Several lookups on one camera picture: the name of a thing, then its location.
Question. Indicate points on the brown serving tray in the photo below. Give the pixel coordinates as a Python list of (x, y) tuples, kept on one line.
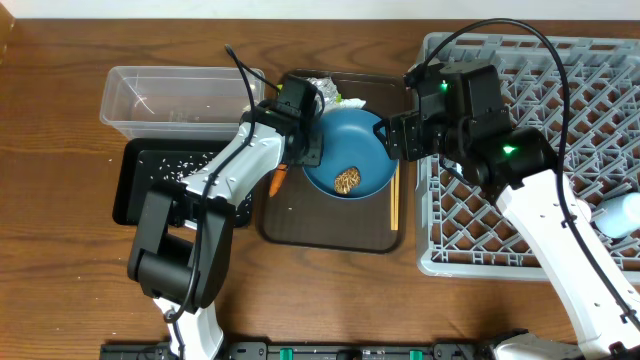
[(301, 215)]

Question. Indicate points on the left wooden chopstick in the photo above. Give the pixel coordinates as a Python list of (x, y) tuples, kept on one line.
[(393, 196)]

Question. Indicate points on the grey dishwasher rack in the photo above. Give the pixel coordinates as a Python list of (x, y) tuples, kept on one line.
[(458, 233)]

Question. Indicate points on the pile of white rice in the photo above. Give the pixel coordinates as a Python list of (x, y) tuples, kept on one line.
[(171, 166)]

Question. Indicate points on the black plastic tray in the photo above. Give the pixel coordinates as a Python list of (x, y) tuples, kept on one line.
[(132, 189)]

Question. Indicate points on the orange carrot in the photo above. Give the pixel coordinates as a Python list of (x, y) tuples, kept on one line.
[(278, 179)]

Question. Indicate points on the large blue plate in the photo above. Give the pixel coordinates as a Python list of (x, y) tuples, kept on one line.
[(349, 142)]

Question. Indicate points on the clear plastic bin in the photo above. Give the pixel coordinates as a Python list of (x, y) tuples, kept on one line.
[(177, 102)]

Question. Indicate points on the white paper napkin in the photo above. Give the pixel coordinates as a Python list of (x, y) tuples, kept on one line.
[(353, 103)]

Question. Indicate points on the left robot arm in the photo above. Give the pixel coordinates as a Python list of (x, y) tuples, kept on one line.
[(181, 249)]

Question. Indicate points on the white blue cup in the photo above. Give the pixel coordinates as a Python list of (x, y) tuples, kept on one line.
[(618, 217)]

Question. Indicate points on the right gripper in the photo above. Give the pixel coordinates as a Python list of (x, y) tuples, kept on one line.
[(404, 129)]

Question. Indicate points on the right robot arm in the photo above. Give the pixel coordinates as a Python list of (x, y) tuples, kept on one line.
[(461, 116)]

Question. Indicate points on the right wooden chopstick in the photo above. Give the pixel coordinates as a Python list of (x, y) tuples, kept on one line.
[(398, 192)]

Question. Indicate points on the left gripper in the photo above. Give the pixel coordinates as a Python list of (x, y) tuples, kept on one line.
[(315, 154)]

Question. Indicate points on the wooden chopstick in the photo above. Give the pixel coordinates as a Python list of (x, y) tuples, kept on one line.
[(398, 192), (393, 196)]

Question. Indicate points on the brown morel mushroom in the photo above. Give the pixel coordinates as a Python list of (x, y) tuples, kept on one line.
[(347, 181)]

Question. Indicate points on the crumpled aluminium foil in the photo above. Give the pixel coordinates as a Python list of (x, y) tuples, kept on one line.
[(327, 88)]

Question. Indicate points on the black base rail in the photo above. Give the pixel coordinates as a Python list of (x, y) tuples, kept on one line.
[(263, 351)]

